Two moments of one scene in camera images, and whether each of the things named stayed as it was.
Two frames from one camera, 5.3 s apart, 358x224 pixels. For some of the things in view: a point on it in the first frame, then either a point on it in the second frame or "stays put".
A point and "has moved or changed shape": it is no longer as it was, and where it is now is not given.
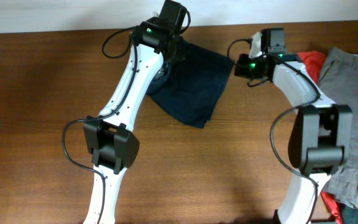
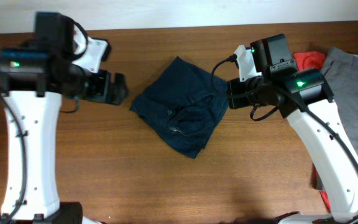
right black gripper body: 250,67 → 246,93
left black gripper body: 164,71 → 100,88
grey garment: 352,80 stays put
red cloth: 314,61 stays put
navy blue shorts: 197,83 has moved or changed shape
